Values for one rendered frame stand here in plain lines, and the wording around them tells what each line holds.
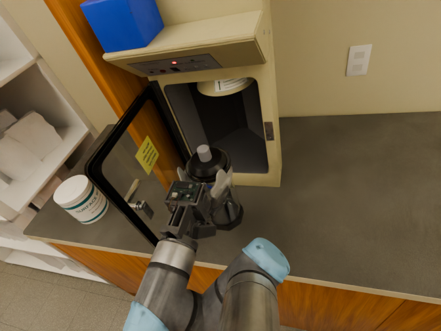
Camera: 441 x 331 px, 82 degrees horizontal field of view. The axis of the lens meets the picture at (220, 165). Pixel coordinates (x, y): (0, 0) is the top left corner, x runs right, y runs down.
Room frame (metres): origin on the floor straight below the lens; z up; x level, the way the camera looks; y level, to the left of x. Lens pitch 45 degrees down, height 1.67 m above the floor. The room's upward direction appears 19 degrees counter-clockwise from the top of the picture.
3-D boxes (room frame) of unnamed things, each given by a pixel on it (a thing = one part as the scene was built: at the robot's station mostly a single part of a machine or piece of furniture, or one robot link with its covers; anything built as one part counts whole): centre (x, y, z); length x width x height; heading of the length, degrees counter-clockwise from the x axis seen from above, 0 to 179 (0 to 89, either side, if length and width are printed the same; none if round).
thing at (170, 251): (0.23, 0.13, 1.26); 0.08 x 0.05 x 0.08; 62
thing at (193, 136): (0.71, -0.09, 1.19); 0.26 x 0.24 x 0.35; 63
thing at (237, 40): (0.55, -0.01, 1.46); 0.32 x 0.12 x 0.10; 63
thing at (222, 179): (0.36, 0.01, 1.27); 0.09 x 0.03 x 0.06; 127
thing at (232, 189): (0.42, 0.03, 1.16); 0.11 x 0.11 x 0.21
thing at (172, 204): (0.30, 0.09, 1.27); 0.12 x 0.08 x 0.09; 152
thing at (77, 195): (0.71, 0.54, 1.02); 0.13 x 0.13 x 0.15
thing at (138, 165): (0.52, 0.18, 1.19); 0.30 x 0.01 x 0.40; 153
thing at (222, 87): (0.68, -0.10, 1.34); 0.18 x 0.18 x 0.05
